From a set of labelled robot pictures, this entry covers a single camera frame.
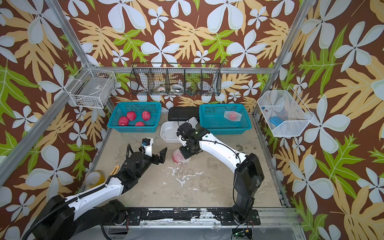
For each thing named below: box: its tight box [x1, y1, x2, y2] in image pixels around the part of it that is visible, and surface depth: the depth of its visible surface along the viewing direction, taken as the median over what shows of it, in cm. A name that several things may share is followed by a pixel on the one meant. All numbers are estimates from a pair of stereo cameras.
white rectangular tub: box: [160, 120, 188, 143], surface depth 104 cm
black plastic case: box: [168, 106, 199, 122], surface depth 117 cm
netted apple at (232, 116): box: [223, 111, 242, 122], surface depth 113 cm
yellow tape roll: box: [84, 170, 106, 190], surface depth 88 cm
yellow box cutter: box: [109, 165, 120, 176], surface depth 92 cm
